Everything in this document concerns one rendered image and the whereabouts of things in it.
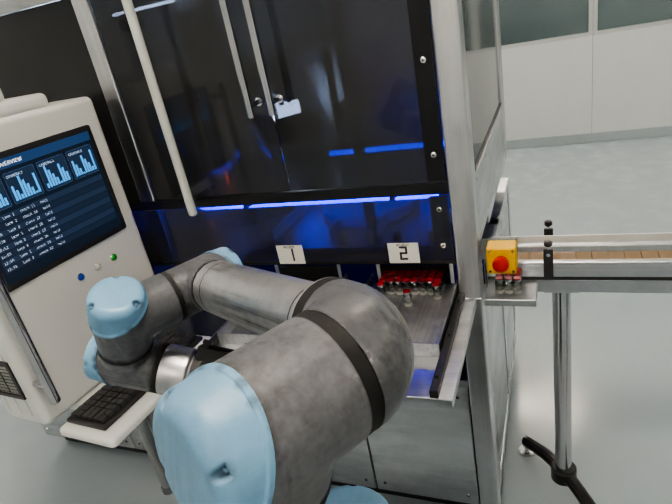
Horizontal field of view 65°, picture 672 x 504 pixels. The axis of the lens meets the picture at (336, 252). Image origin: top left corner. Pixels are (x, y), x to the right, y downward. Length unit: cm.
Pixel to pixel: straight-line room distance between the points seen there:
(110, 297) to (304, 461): 42
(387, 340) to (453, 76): 92
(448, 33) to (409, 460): 132
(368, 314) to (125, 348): 42
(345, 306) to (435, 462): 148
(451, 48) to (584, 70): 469
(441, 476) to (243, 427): 158
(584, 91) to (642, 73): 50
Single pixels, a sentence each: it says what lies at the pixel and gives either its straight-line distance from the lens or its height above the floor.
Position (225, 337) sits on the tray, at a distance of 147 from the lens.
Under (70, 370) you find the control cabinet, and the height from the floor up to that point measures 90.
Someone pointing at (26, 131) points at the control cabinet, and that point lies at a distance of 154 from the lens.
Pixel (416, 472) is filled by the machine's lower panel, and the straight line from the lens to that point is 194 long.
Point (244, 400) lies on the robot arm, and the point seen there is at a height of 140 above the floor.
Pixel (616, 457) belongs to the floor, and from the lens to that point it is 230.
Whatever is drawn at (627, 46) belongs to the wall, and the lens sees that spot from 592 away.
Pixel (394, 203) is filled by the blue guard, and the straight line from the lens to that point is 138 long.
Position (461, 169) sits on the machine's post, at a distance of 132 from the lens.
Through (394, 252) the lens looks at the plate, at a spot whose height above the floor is 102.
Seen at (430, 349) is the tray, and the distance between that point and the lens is 125.
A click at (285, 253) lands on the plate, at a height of 102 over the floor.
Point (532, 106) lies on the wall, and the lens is 597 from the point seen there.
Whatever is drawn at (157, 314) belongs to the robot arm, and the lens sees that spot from 76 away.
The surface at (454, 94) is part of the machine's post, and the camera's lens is 128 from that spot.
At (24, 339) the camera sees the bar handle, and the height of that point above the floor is 107.
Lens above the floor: 163
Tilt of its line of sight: 24 degrees down
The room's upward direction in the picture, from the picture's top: 11 degrees counter-clockwise
